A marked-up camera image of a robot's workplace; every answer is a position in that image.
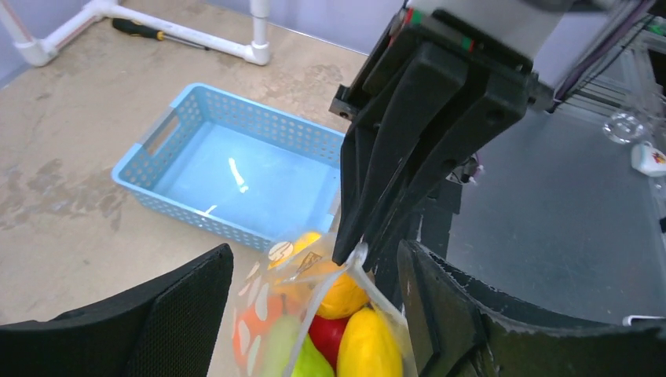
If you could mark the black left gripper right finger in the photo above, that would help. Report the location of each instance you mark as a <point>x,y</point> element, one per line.
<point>460,326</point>

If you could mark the yellow black screwdriver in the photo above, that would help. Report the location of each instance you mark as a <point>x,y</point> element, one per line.
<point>134,28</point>

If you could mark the elongated yellow mango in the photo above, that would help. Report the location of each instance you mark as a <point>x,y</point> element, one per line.
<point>368,348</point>

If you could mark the clear polka dot zip bag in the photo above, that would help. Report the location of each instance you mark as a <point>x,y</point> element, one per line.
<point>288,349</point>

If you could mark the round yellow lemon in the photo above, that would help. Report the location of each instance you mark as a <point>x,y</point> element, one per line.
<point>283,250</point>

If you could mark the aluminium extrusion frame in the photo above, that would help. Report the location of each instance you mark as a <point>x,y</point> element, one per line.
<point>595,172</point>

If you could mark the light blue plastic basket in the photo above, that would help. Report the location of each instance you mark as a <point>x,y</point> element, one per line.
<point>237,168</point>

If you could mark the orange fruit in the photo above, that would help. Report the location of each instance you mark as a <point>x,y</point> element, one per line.
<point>252,326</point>

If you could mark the white PVC pipe frame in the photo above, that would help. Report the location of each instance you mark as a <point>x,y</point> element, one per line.
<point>39,52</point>

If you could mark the white printed mug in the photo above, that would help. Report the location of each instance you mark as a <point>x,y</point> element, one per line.
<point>648,160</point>

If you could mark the white smartphone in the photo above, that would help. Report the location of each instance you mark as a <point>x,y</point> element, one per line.
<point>635,319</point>

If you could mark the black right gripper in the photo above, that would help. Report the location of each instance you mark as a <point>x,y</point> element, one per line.
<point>433,91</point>

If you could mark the yellow-orange potato-like fruit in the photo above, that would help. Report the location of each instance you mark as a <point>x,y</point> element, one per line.
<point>343,299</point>

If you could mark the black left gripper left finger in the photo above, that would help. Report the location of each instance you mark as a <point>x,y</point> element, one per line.
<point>167,326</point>

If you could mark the clear glass beaker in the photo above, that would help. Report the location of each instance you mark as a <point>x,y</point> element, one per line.
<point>625,126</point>

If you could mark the red textured strawberry fruit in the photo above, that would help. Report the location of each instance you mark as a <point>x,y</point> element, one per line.
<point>326,336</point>

